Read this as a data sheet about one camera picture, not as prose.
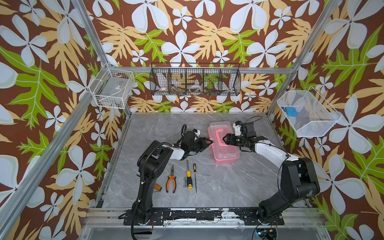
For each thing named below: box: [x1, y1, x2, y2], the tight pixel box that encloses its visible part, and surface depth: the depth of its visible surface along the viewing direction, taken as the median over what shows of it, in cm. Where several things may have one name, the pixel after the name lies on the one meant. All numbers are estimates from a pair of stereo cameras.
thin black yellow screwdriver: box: [193, 163, 197, 194], surface depth 92 cm
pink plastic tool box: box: [208, 121, 241, 165], surface depth 91 cm
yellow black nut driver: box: [186, 159, 193, 190], surface depth 88 cm
